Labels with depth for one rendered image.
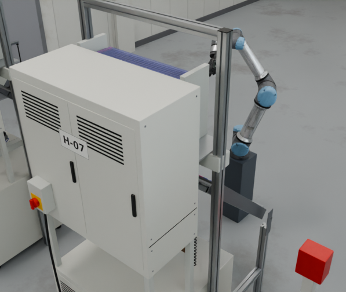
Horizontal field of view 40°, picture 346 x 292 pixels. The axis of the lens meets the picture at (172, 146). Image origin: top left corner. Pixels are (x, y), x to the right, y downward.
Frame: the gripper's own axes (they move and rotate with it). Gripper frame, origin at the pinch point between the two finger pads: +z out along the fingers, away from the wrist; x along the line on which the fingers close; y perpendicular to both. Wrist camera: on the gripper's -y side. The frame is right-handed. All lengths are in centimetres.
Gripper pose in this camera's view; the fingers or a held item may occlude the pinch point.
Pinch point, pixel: (209, 86)
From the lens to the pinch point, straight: 280.3
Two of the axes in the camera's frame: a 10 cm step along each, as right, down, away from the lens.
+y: 3.5, -2.2, -9.1
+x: 9.2, 2.6, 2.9
